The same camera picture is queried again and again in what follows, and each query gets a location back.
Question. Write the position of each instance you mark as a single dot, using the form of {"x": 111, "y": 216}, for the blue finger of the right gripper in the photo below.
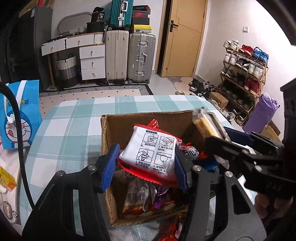
{"x": 239, "y": 137}

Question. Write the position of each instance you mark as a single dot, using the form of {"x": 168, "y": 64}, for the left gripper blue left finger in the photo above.
{"x": 108, "y": 166}

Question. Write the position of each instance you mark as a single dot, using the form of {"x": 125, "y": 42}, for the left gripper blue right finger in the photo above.
{"x": 182, "y": 168}

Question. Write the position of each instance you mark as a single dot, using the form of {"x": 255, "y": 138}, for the blue Oreo packet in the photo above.
{"x": 215, "y": 164}

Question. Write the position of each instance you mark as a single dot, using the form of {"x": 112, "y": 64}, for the purple grape candy bag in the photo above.
{"x": 156, "y": 198}

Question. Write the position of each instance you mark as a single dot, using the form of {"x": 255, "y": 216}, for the white red-edged snack packet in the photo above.
{"x": 150, "y": 155}

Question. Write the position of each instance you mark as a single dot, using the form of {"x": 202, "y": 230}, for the clear cracker packet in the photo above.
{"x": 208, "y": 124}

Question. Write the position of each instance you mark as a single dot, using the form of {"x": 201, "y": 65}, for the orange noodle snack bag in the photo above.
{"x": 139, "y": 198}

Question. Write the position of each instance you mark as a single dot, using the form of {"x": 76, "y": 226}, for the red black snack packet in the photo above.
{"x": 153, "y": 124}

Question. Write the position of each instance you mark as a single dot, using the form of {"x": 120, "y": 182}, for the red chips bag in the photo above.
{"x": 172, "y": 228}

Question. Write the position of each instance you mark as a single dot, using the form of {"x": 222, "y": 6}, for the person's right hand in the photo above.
{"x": 277, "y": 208}

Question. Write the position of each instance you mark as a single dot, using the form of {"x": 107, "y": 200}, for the purple bag on floor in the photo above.
{"x": 262, "y": 114}

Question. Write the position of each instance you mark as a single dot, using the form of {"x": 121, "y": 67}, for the small cardboard box on floor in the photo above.
{"x": 220, "y": 99}

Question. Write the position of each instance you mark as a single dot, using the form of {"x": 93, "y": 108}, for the checkered teal tablecloth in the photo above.
{"x": 69, "y": 139}

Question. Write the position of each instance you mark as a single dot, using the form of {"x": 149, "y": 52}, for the shoe rack with shoes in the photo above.
{"x": 242, "y": 78}

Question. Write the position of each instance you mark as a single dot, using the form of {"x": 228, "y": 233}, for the patterned floor rug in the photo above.
{"x": 50, "y": 99}

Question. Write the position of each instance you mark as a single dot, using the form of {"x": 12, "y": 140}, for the woven laundry basket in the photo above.
{"x": 67, "y": 69}

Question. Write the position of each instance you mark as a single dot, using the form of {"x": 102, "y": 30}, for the yellow box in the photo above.
{"x": 7, "y": 180}

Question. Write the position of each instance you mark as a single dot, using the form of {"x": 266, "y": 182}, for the blue Doraemon bag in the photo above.
{"x": 26, "y": 93}

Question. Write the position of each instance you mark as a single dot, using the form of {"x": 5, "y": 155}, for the white drawer desk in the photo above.
{"x": 91, "y": 53}

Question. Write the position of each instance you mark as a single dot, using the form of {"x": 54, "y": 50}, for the silver suitcase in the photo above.
{"x": 140, "y": 57}

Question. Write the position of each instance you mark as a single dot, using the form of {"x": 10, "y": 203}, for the beige suitcase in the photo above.
{"x": 116, "y": 55}

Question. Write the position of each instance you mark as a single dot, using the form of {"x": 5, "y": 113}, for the wooden door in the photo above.
{"x": 183, "y": 30}

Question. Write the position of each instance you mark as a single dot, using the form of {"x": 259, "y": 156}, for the black refrigerator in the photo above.
{"x": 21, "y": 56}

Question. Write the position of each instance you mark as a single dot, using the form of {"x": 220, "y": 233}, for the stacked shoe boxes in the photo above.
{"x": 140, "y": 19}

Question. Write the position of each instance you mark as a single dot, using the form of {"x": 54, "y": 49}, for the teal suitcase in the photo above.
{"x": 121, "y": 14}

